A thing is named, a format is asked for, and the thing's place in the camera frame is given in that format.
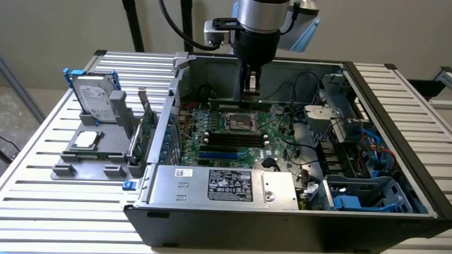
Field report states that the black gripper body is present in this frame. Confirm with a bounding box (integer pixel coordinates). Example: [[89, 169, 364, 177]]
[[233, 28, 280, 71]]

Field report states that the green RAM stick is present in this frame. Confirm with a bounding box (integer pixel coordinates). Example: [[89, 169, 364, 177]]
[[207, 97, 273, 112]]

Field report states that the black RAM slot bank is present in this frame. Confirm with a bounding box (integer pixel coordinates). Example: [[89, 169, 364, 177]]
[[201, 130, 268, 149]]

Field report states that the blue expansion slot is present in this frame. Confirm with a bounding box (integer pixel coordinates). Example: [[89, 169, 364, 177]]
[[199, 151, 240, 160]]

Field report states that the metal CPU socket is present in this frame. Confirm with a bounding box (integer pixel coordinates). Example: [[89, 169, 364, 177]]
[[217, 112, 263, 132]]

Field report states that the black stand pole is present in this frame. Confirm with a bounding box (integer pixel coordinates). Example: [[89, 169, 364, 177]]
[[180, 0, 195, 53], [121, 0, 147, 53]]

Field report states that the grey metal drive cage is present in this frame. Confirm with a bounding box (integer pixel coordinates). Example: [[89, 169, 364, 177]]
[[303, 73, 377, 141]]

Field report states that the green Dell motherboard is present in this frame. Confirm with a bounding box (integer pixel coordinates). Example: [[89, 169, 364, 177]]
[[175, 102, 320, 174]]

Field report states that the green graphics card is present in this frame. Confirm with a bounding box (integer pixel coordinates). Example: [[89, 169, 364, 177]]
[[128, 86, 159, 166]]

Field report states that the silver power supply unit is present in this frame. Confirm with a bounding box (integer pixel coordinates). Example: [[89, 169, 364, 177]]
[[145, 165, 301, 212]]

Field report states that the silver hard disk blue caddy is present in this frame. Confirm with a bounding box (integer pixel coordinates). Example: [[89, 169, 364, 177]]
[[63, 68, 123, 124]]

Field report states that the silver CPU chip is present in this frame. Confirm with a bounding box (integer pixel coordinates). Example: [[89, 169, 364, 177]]
[[75, 131, 99, 148]]

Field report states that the blue plastic disk bay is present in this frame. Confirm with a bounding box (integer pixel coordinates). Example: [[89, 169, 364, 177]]
[[324, 174, 415, 214]]

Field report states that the grey parts rack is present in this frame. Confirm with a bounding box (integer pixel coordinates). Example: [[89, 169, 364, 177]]
[[51, 91, 159, 182]]

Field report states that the black open PC case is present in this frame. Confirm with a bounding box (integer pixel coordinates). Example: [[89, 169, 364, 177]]
[[121, 51, 452, 250]]

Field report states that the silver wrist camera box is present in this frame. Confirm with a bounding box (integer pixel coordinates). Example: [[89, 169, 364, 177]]
[[204, 17, 241, 46]]

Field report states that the black looped wire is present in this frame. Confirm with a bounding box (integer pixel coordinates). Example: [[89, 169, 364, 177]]
[[291, 71, 321, 108]]

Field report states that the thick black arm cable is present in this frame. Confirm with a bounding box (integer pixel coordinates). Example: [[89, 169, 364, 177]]
[[157, 0, 221, 51]]

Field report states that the blue wire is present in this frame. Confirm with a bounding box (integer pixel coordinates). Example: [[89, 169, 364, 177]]
[[356, 126, 389, 178]]

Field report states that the red wire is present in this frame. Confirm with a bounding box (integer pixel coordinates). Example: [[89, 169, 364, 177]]
[[356, 146, 397, 170]]

